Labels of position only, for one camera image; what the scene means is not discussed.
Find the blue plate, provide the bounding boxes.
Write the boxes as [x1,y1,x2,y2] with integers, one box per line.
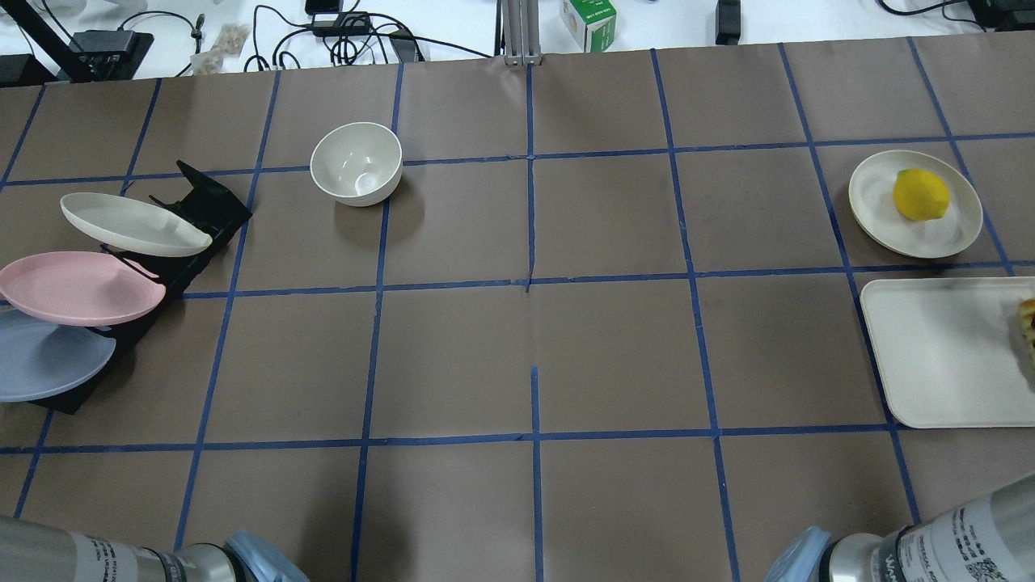
[1,310,117,403]

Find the sliced yellow bread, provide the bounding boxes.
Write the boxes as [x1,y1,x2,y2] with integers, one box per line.
[1016,298,1035,367]

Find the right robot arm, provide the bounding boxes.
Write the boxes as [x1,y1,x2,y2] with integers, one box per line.
[764,474,1034,581]

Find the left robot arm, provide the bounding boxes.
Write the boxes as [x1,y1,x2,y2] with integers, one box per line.
[1,517,308,581]

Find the cream plate with lemon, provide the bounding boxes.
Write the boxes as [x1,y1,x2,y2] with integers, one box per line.
[849,149,984,259]

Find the cream plate in rack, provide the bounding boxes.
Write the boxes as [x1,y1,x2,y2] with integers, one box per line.
[60,192,212,258]

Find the pink plate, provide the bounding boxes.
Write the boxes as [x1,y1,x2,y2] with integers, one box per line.
[1,251,166,327]

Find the cream bowl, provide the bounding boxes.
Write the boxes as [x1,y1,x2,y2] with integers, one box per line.
[308,122,403,209]

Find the green white box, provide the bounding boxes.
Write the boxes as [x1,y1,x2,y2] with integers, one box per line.
[560,1,618,53]

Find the black dish rack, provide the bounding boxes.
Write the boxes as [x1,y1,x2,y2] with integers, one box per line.
[28,162,252,414]

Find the black power adapter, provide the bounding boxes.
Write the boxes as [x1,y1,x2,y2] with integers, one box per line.
[715,0,742,45]

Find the snack bag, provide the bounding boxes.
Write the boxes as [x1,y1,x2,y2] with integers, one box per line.
[191,23,252,77]

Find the yellow lemon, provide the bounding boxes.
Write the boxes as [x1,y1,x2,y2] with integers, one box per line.
[892,168,953,221]

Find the cream rectangular tray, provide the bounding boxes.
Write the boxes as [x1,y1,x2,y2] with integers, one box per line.
[860,277,1034,428]

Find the aluminium frame post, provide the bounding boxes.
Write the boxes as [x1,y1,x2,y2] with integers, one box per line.
[495,1,543,66]

